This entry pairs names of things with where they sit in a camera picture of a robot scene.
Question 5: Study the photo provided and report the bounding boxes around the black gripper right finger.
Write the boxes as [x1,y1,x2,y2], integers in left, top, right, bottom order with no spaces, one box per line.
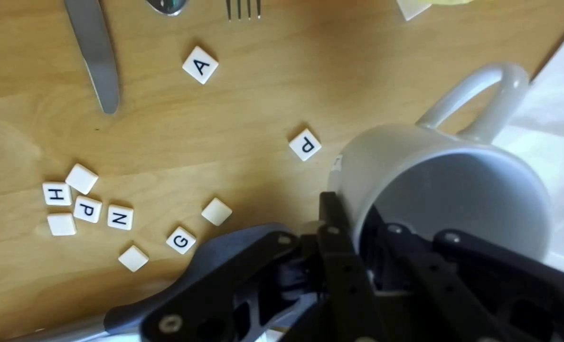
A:
[364,210,564,342]

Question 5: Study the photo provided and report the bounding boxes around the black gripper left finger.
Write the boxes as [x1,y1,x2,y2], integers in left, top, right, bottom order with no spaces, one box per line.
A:
[318,193,385,342]

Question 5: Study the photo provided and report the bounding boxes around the white ceramic mug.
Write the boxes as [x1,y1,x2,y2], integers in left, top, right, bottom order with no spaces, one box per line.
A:
[331,63,552,261]

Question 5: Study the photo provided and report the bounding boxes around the blank white tile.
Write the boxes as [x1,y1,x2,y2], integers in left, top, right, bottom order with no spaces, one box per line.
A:
[65,164,100,195]
[119,246,149,272]
[48,214,77,238]
[202,198,233,227]

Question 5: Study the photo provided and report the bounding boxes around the letter tile p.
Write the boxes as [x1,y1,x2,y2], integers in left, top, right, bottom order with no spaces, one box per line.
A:
[75,196,103,225]
[290,130,322,162]

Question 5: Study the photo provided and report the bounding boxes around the letter tile G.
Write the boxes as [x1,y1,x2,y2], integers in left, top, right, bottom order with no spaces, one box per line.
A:
[166,227,197,255]

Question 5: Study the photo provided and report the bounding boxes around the white cloth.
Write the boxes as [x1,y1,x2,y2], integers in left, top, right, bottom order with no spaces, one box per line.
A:
[495,43,564,272]

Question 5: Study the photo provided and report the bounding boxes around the letter tile N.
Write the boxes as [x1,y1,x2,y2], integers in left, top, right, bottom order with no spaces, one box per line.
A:
[107,206,134,231]

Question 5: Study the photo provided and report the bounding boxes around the letter tile A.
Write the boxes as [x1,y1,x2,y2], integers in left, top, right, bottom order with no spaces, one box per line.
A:
[183,46,219,86]

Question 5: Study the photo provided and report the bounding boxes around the letter tile H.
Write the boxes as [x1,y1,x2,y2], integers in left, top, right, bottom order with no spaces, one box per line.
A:
[43,183,73,208]

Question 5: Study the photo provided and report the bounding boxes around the silver fork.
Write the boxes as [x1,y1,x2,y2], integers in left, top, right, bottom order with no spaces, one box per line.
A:
[225,0,263,20]

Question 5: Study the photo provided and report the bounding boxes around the silver spoon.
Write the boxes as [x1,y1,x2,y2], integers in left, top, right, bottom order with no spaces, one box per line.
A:
[147,0,189,18]

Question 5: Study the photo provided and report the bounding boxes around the silver table knife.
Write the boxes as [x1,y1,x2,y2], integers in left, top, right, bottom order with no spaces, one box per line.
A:
[64,0,122,115]

